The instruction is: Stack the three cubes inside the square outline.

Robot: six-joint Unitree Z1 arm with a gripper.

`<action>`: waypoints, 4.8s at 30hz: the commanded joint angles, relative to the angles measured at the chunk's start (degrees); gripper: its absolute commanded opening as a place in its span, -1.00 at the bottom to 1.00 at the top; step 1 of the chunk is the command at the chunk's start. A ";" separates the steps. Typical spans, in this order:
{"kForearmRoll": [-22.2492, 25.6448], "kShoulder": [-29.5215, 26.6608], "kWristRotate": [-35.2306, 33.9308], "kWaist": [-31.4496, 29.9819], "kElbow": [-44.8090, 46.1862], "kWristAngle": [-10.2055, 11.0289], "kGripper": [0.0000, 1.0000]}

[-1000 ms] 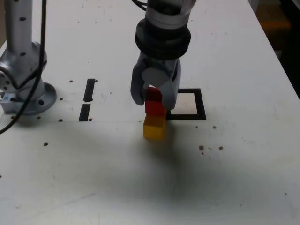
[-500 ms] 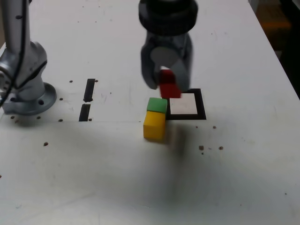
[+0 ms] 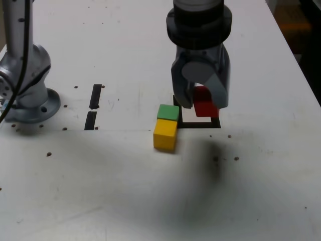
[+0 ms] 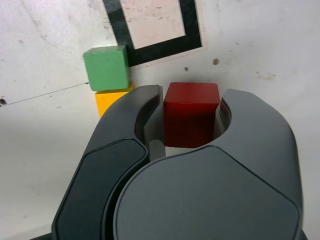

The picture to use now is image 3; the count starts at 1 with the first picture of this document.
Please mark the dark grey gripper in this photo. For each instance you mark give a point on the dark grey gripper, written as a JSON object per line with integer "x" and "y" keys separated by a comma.
{"x": 198, "y": 54}

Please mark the red cube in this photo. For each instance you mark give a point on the red cube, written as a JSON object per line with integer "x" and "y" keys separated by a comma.
{"x": 204, "y": 108}

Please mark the green cube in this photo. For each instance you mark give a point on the green cube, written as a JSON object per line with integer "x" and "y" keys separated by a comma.
{"x": 168, "y": 112}

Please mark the yellow cube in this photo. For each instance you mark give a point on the yellow cube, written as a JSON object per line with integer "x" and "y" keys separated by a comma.
{"x": 164, "y": 138}

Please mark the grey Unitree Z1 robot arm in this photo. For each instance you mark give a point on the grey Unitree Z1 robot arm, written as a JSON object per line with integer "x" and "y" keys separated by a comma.
{"x": 37, "y": 65}

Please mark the black tape square outline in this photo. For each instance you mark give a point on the black tape square outline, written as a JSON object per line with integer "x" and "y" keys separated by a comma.
{"x": 198, "y": 125}

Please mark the black tape strip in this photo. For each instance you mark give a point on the black tape strip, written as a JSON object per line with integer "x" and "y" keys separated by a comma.
{"x": 96, "y": 98}

